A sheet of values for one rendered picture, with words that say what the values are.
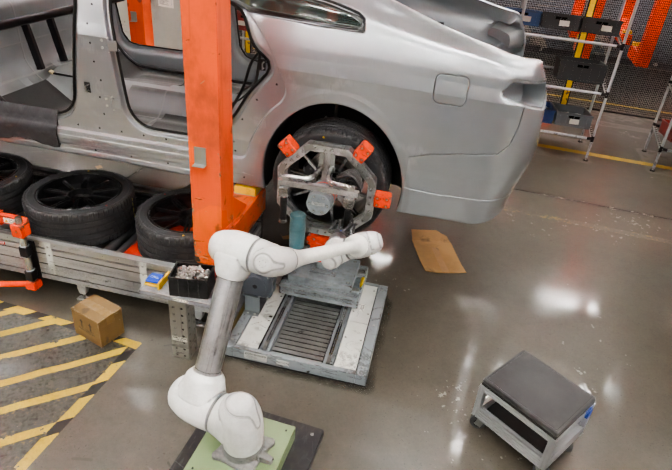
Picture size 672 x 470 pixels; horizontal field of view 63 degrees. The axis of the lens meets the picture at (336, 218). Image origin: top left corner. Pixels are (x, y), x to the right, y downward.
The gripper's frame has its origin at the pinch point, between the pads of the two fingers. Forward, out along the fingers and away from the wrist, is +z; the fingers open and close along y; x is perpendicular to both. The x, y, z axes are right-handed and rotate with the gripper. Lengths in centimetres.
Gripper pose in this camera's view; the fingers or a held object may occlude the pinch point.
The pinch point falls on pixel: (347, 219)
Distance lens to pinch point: 280.6
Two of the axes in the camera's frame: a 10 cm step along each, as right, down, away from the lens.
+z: 2.1, -4.7, 8.6
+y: 9.7, 1.7, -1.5
